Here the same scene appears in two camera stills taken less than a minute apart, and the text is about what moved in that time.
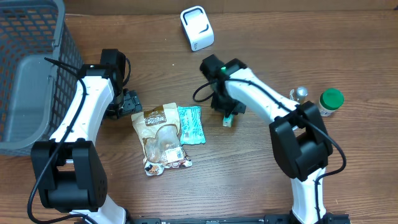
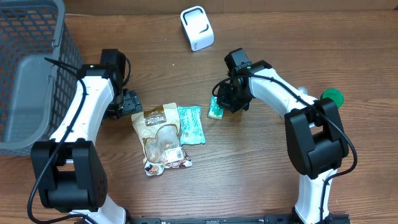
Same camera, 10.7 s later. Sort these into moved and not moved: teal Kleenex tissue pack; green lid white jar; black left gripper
Moved: teal Kleenex tissue pack
Not moved: green lid white jar; black left gripper
